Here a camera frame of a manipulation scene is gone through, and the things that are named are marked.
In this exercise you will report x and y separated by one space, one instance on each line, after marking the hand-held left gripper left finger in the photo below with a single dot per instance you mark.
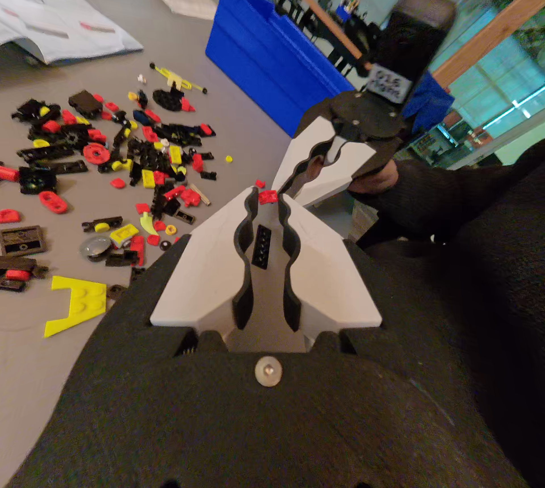
200 275

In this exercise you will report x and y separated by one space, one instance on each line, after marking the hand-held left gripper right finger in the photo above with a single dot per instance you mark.
332 279

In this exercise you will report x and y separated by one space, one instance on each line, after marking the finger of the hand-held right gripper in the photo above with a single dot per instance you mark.
306 139
345 168

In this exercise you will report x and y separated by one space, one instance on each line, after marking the black holed lego plate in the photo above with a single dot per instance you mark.
262 247

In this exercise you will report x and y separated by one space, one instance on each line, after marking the small red lego clip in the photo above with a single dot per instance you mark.
268 197

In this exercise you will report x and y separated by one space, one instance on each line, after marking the person's right forearm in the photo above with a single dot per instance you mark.
434 198

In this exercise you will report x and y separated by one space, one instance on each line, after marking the pile of lego pieces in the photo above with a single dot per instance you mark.
96 153

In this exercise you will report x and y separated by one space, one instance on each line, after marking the person's right hand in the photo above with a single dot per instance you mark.
374 181

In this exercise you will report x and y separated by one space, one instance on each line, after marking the blue plastic bin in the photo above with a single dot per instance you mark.
264 53

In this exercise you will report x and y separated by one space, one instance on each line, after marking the blue pen cup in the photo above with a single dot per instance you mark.
342 13

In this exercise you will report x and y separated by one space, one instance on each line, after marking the wooden table with black legs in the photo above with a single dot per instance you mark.
323 17

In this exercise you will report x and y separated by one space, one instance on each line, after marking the wooden beam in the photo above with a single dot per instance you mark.
489 34

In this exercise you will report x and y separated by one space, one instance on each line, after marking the person's black knit sweater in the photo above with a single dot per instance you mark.
489 326

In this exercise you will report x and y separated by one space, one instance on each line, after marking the white instruction booklet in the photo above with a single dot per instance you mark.
64 24

